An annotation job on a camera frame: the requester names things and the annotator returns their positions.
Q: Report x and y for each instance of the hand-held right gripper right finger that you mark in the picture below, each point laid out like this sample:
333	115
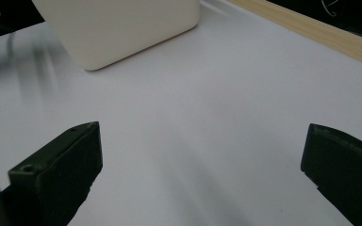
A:
342	169

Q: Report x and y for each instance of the wooden table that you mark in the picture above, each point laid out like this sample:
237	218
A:
320	29

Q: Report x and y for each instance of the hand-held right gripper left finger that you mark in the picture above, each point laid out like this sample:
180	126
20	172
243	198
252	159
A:
58	175

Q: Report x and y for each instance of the white plastic storage bin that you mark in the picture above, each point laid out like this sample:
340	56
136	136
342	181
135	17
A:
119	28

